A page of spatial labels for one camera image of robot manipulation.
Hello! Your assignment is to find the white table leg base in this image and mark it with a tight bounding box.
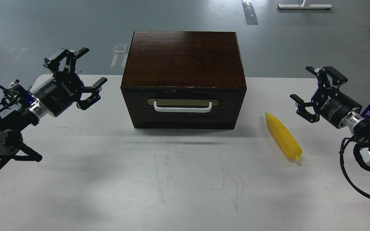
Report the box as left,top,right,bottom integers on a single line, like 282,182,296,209
277,0,333,9

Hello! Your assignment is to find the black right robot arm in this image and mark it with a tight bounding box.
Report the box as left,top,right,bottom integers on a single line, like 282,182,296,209
290,66,370,199

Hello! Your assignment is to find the dark wooden cabinet box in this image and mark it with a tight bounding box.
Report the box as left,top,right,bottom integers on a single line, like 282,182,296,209
121,31,247,130

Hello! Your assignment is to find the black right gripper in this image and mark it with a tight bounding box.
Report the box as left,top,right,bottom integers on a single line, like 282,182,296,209
290,66,362,129

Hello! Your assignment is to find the wooden drawer with white handle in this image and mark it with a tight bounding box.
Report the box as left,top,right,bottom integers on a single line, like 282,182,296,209
122,89,244,110

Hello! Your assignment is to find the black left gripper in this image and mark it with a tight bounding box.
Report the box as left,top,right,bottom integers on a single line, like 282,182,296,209
30,47,108,118

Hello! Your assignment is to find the yellow corn cob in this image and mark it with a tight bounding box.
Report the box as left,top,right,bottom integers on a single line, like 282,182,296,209
265,112,303,161

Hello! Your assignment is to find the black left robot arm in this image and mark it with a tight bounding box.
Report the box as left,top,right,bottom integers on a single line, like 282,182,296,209
0,48,107,170

